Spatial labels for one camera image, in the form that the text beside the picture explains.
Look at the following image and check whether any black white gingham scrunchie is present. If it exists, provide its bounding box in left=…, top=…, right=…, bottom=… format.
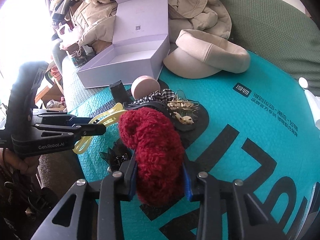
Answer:
left=133, top=88, right=176, bottom=105

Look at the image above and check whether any black cylindrical cuff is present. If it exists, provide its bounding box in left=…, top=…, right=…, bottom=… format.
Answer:
left=110, top=80, right=130, bottom=104

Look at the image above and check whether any white tube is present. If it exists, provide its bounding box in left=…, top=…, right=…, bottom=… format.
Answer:
left=298, top=77, right=320, bottom=129

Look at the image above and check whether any pink round compact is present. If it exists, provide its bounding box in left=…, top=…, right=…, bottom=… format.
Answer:
left=131, top=75, right=161, bottom=100

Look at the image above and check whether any cream plastic hair claw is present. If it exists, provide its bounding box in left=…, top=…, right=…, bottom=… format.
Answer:
left=73, top=102, right=126, bottom=154

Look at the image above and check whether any left hand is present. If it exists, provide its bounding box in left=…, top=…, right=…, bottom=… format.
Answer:
left=1, top=148, right=40, bottom=176

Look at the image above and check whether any beige newsboy cap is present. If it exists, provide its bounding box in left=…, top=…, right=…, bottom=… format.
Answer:
left=163, top=29, right=251, bottom=79

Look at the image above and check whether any red fuzzy scrunchie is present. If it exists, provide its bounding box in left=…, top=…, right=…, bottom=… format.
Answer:
left=118, top=107, right=185, bottom=206

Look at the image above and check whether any black lace pearl bow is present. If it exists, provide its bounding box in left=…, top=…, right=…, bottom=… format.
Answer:
left=99, top=139, right=132, bottom=173

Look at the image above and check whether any lilac open gift box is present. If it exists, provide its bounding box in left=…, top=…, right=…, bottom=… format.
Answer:
left=77, top=0, right=170, bottom=88

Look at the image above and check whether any gold pearl hair claw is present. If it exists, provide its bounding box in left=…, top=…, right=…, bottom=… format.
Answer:
left=167, top=89, right=200, bottom=125

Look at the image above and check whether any teal bubble mailer bag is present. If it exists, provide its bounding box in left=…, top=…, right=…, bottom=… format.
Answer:
left=78, top=53, right=319, bottom=239

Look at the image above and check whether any beige puffer jacket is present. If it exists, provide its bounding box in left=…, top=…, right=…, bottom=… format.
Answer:
left=72, top=0, right=232, bottom=52

